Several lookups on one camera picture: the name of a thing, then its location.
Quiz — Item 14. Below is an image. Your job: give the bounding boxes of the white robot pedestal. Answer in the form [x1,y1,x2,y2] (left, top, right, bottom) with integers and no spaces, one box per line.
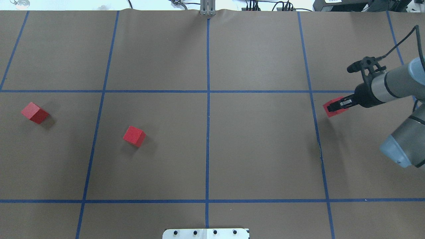
[162,228,250,239]

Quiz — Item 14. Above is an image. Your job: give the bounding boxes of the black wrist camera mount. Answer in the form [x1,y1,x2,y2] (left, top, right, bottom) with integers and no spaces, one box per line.
[347,56,387,79]

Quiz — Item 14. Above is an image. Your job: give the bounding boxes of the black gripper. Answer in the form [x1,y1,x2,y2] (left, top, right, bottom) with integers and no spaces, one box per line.
[327,83,377,113]

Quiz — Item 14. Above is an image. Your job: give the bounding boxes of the aluminium frame post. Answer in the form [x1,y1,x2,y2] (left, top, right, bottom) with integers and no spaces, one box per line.
[200,0,216,16]

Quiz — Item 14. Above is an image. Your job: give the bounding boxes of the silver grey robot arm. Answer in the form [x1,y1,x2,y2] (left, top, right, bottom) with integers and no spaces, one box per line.
[323,56,425,168]

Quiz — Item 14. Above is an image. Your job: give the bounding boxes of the red block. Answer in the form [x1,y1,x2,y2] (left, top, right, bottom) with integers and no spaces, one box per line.
[21,102,49,124]
[123,126,147,148]
[323,96,348,118]

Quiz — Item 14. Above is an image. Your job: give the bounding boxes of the black camera cable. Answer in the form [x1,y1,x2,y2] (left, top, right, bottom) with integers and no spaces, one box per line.
[382,25,425,63]

